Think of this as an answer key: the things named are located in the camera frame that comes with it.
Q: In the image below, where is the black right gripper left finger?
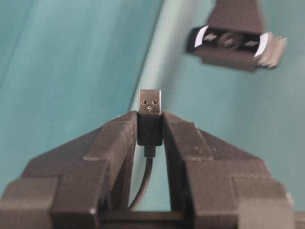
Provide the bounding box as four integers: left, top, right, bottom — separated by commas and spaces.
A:
0, 111, 137, 229

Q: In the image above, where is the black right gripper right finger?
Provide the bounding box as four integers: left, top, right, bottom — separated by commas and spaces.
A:
163, 112, 295, 229

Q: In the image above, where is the black USB plug cable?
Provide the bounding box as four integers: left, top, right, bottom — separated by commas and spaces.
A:
127, 88, 165, 212

